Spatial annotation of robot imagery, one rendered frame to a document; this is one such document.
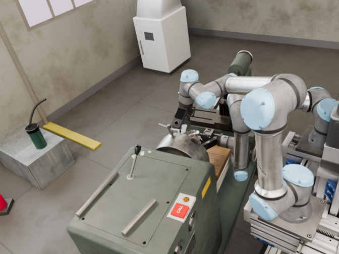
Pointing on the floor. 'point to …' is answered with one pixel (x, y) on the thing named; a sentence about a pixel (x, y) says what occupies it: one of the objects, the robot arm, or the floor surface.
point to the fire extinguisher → (5, 205)
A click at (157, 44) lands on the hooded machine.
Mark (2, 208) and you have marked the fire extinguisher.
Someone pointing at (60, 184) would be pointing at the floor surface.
